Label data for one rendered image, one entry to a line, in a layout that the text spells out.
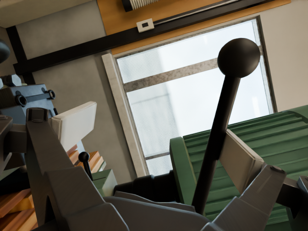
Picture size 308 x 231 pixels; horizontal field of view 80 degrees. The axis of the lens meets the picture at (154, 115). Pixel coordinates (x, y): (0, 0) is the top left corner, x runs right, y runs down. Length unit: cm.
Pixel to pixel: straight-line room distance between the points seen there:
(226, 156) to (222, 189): 12
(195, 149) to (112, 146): 156
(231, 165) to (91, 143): 176
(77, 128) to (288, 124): 31
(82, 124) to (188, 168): 18
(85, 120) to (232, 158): 13
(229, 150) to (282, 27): 188
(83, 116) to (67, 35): 179
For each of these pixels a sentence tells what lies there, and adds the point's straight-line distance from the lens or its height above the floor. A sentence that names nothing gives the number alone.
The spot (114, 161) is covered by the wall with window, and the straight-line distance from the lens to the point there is 188.
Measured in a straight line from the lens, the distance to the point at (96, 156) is 66.
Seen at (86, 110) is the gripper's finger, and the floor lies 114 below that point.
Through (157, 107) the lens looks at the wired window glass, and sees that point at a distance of 177.
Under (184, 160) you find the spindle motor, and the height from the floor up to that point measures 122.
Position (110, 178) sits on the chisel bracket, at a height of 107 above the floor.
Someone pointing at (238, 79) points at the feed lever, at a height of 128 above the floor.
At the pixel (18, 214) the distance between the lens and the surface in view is 38.
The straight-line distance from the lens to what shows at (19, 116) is 32.
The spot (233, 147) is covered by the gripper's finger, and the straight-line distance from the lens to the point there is 17.
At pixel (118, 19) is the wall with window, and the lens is 182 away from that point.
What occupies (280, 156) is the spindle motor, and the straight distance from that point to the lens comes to 33.
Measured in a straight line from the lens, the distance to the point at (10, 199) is 36.
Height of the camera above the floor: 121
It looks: 5 degrees down
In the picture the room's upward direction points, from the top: 75 degrees clockwise
